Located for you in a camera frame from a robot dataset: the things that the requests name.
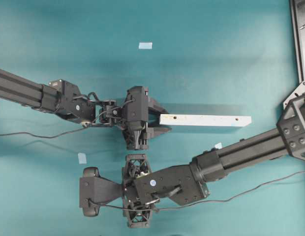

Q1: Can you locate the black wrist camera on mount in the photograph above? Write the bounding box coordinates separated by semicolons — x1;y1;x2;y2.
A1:
126;86;148;103

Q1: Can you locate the black metal frame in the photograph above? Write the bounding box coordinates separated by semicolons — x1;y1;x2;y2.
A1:
283;0;305;108

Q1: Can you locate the light blue tape scrap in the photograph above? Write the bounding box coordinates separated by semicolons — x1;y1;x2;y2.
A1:
214;143;222;149

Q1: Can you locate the black board-side robot arm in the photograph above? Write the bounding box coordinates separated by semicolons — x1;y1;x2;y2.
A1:
0;69;148;150

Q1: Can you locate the black rod-side robot arm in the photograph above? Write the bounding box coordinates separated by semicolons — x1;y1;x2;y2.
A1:
123;92;305;227

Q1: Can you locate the black rod-holding gripper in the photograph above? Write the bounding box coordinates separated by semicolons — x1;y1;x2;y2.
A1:
122;154;152;221

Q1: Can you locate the light blue tape piece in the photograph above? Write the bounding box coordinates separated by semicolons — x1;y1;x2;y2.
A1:
78;152;87;165

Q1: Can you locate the white wooden board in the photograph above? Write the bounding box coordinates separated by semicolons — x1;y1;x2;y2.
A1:
159;114;252;127

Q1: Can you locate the black board-holding gripper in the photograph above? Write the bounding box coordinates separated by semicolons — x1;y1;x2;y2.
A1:
122;97;172;150

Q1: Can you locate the black rod-side wrist camera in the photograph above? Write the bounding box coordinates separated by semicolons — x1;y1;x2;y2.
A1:
79;167;122;217

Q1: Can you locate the light blue tape strip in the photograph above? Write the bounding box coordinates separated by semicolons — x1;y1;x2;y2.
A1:
138;42;153;50

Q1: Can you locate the black rod-side camera cable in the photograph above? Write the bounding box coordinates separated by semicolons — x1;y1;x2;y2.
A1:
86;171;305;212

